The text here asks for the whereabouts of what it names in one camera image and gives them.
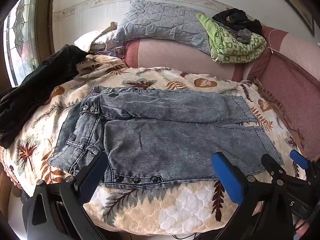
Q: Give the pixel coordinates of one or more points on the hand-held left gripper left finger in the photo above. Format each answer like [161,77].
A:
[89,180]

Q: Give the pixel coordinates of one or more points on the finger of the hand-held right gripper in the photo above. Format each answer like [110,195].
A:
[271,166]
[299,159]

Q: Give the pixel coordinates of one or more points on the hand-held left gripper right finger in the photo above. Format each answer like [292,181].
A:
[228,180]

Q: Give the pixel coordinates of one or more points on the grey washed denim pants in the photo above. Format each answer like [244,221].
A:
[162,135]

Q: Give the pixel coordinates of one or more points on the person's right hand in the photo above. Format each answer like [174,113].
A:
[302,226]

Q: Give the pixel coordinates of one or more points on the leaf printed plush blanket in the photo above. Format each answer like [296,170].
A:
[175,212]

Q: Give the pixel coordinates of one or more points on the black jacket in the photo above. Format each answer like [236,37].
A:
[37,85]

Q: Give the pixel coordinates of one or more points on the green patterned blanket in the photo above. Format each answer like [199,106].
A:
[232,51]

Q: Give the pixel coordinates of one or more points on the purple printed cloth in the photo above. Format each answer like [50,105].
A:
[117,51]

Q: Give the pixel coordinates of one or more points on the grey cloth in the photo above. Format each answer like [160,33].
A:
[243,35]

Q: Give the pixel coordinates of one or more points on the pink sofa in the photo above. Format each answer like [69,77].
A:
[175,55]

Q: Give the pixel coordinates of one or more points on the cream pillow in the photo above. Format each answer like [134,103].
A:
[92,38]

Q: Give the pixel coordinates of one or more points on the black cloth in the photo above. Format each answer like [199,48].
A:
[237,20]

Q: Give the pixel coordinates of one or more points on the stained glass window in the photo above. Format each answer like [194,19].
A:
[22,37]

